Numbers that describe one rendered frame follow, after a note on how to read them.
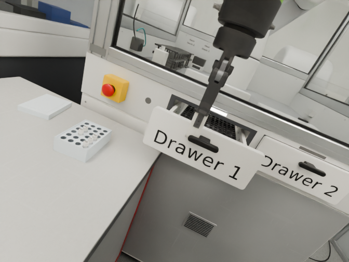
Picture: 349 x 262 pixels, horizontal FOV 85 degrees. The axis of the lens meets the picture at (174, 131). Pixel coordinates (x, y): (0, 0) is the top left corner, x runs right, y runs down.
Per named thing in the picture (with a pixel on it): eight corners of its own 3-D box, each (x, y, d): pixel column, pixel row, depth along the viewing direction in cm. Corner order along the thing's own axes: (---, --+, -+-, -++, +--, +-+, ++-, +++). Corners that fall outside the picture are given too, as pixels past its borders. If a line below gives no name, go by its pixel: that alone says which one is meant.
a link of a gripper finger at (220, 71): (235, 55, 36) (237, 54, 31) (223, 81, 38) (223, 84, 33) (223, 50, 36) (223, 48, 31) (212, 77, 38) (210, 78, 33)
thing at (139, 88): (357, 218, 60) (394, 185, 54) (80, 91, 70) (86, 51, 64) (281, 123, 146) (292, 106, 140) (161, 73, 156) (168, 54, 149)
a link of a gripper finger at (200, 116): (208, 107, 41) (207, 110, 38) (199, 127, 43) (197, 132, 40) (202, 104, 41) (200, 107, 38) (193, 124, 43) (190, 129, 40)
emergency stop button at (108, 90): (110, 99, 59) (112, 87, 58) (99, 94, 60) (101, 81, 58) (115, 97, 62) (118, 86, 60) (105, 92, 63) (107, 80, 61)
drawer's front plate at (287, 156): (335, 205, 59) (362, 179, 54) (247, 165, 61) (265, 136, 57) (332, 201, 60) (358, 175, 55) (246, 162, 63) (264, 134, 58)
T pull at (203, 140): (216, 154, 43) (219, 149, 42) (186, 140, 43) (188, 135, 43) (217, 147, 46) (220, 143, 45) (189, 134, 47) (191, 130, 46)
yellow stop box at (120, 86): (117, 104, 62) (122, 83, 59) (98, 95, 63) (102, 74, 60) (125, 101, 67) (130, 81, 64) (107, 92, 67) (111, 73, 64)
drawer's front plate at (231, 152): (243, 191, 48) (266, 156, 44) (142, 142, 51) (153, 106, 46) (242, 186, 50) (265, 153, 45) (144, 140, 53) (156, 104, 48)
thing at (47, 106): (48, 120, 55) (48, 115, 54) (17, 110, 54) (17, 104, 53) (71, 106, 66) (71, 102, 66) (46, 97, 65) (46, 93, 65)
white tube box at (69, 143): (84, 162, 45) (86, 150, 44) (52, 149, 46) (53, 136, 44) (109, 140, 57) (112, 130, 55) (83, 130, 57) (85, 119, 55)
